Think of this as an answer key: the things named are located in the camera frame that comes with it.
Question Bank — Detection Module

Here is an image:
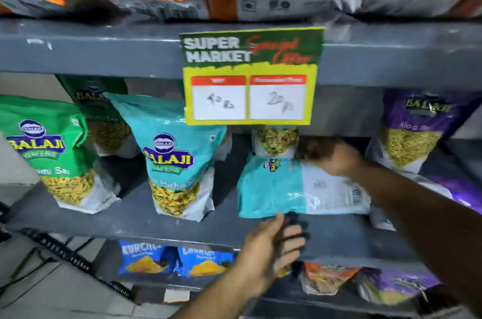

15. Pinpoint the person's left hand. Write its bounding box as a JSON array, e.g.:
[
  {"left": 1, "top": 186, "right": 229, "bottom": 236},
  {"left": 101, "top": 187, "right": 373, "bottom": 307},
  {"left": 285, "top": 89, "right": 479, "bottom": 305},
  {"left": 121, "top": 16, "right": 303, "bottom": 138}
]
[{"left": 235, "top": 211, "right": 308, "bottom": 295}]

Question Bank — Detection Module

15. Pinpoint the person's right hand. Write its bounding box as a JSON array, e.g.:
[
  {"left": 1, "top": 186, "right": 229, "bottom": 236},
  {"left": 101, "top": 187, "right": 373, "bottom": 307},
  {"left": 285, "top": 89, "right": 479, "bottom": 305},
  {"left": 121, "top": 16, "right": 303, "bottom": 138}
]
[{"left": 297, "top": 137, "right": 366, "bottom": 178}]

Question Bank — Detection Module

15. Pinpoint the orange Balaji packet shelf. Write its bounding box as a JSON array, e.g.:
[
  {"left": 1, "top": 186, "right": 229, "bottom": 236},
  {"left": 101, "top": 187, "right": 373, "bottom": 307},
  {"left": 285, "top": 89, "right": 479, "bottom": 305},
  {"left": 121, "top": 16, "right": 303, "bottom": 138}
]
[{"left": 299, "top": 262, "right": 360, "bottom": 296}]

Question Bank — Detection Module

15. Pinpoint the green Balaji packet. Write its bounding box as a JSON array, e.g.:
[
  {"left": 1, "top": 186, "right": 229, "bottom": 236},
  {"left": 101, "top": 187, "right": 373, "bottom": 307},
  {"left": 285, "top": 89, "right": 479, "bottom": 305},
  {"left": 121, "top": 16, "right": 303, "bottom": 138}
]
[
  {"left": 0, "top": 94, "right": 121, "bottom": 215},
  {"left": 55, "top": 74, "right": 141, "bottom": 159}
]

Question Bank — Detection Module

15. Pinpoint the grey metal shelf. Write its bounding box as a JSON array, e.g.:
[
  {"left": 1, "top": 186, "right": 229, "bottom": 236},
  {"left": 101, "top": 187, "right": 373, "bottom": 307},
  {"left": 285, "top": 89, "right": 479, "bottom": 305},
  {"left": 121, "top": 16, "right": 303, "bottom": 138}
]
[{"left": 0, "top": 13, "right": 482, "bottom": 319}]

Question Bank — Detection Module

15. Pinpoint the person's right forearm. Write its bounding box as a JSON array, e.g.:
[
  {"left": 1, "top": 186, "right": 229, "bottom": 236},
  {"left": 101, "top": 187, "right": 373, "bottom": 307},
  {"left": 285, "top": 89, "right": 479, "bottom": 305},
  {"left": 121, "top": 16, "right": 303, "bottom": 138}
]
[{"left": 350, "top": 162, "right": 482, "bottom": 319}]

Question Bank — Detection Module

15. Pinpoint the green yellow price sign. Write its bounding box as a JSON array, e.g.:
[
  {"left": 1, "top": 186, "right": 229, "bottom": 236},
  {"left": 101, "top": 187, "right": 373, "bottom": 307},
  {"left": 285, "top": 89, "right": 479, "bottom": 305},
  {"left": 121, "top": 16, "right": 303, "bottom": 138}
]
[{"left": 179, "top": 27, "right": 325, "bottom": 127}]

